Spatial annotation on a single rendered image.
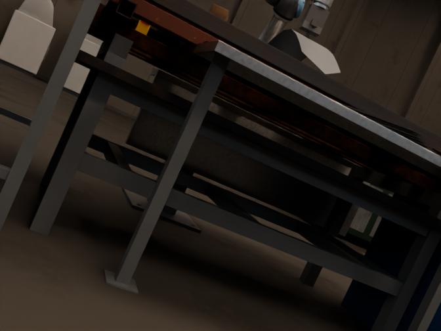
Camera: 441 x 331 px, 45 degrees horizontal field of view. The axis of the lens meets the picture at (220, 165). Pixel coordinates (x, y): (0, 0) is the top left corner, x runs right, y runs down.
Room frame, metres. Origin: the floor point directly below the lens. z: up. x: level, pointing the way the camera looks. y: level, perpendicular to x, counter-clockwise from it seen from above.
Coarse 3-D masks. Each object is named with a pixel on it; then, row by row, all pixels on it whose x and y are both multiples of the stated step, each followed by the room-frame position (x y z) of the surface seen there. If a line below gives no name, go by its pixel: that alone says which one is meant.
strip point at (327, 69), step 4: (308, 56) 1.97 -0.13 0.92; (312, 60) 1.96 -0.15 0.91; (316, 60) 1.98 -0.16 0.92; (316, 64) 1.95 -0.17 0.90; (320, 64) 1.97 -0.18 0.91; (324, 64) 2.00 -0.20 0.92; (320, 68) 1.94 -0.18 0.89; (324, 68) 1.97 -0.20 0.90; (328, 68) 1.99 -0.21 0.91; (332, 68) 2.01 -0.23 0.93; (324, 72) 1.94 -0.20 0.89; (328, 72) 1.96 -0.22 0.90; (332, 72) 1.98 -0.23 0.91; (336, 72) 2.00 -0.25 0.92; (340, 72) 2.03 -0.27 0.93
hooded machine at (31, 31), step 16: (32, 0) 10.10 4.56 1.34; (48, 0) 10.21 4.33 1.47; (16, 16) 10.00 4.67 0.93; (32, 16) 10.15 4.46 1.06; (48, 16) 10.25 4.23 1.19; (16, 32) 10.05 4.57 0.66; (32, 32) 10.15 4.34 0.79; (48, 32) 10.26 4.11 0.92; (0, 48) 9.98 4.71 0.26; (16, 48) 10.09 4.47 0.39; (32, 48) 10.20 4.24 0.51; (16, 64) 10.14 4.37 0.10; (32, 64) 10.25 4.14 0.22
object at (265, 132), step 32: (192, 96) 2.53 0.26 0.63; (160, 128) 2.51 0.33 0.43; (256, 128) 2.65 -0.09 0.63; (192, 160) 2.58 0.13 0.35; (224, 160) 2.62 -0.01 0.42; (256, 160) 2.67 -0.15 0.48; (320, 160) 2.78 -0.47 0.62; (256, 192) 2.70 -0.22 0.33; (288, 192) 2.75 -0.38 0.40; (320, 192) 2.81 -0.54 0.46; (320, 224) 2.83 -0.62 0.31
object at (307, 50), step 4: (300, 44) 2.02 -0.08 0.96; (304, 48) 2.02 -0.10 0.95; (308, 48) 2.04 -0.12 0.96; (304, 52) 1.98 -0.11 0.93; (308, 52) 2.01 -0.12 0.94; (312, 52) 2.03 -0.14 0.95; (316, 52) 2.06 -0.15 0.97; (312, 56) 1.99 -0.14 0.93; (316, 56) 2.02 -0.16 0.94; (320, 56) 2.04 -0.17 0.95; (324, 56) 2.07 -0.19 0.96; (320, 60) 2.01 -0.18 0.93; (324, 60) 2.03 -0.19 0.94; (328, 60) 2.06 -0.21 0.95; (332, 60) 2.08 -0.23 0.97; (328, 64) 2.02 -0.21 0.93; (332, 64) 2.05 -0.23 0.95; (336, 64) 2.07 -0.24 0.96; (336, 68) 2.04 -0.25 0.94
